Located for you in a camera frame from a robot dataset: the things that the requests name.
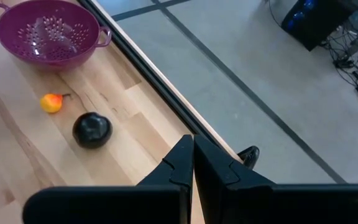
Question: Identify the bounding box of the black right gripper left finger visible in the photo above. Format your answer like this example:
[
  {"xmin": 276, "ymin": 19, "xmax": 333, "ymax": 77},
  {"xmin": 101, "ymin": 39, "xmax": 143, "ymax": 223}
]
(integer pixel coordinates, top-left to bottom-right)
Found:
[{"xmin": 22, "ymin": 134, "xmax": 195, "ymax": 224}]

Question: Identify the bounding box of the small yellow red pear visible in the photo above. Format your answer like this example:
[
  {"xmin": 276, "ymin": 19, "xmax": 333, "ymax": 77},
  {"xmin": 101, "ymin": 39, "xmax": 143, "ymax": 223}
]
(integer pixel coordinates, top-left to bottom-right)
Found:
[{"xmin": 39, "ymin": 93, "xmax": 71, "ymax": 114}]

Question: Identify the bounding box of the black frame clamp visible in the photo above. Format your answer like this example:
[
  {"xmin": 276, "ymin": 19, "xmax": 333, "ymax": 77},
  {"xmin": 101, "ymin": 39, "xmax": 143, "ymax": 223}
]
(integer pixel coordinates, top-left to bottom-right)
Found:
[{"xmin": 237, "ymin": 145, "xmax": 260, "ymax": 170}]

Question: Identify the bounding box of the black plum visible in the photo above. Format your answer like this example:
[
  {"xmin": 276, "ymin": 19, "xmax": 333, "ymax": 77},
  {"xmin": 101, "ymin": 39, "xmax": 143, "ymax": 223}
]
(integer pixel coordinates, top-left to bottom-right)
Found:
[{"xmin": 72, "ymin": 111, "xmax": 114, "ymax": 149}]

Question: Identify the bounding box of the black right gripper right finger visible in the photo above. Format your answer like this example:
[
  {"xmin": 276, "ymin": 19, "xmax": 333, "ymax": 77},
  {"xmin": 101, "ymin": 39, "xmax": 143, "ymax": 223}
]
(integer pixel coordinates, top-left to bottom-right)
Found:
[{"xmin": 193, "ymin": 134, "xmax": 358, "ymax": 224}]

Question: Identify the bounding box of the black computer tower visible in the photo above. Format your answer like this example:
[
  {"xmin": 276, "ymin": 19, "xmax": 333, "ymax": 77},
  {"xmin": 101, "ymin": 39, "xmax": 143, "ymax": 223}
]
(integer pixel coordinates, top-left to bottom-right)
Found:
[{"xmin": 280, "ymin": 0, "xmax": 354, "ymax": 52}]

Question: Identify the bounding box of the purple plastic colander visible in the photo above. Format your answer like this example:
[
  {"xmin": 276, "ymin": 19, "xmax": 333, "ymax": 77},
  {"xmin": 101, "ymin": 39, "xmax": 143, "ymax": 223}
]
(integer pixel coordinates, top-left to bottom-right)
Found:
[{"xmin": 0, "ymin": 0, "xmax": 112, "ymax": 70}]

